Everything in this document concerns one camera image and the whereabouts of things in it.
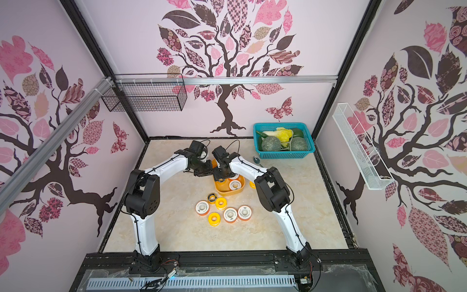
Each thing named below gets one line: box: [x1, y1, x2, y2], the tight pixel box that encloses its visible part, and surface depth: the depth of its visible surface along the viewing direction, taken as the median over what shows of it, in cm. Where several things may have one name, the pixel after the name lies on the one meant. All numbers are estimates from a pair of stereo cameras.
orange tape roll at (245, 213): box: [237, 205, 253, 222], surface depth 87 cm
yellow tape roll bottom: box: [207, 212, 221, 227], surface depth 86 cm
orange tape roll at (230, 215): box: [222, 206, 238, 224], surface depth 87 cm
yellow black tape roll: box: [206, 192, 218, 204], surface depth 94 cm
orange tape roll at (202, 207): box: [194, 200, 210, 216], surface depth 89 cm
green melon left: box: [260, 135, 282, 152], surface depth 103 cm
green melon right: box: [290, 136, 308, 151], surface depth 105 cm
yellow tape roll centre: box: [215, 197, 228, 211], surface depth 91 cm
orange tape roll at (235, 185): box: [228, 179, 243, 191], surface depth 97 cm
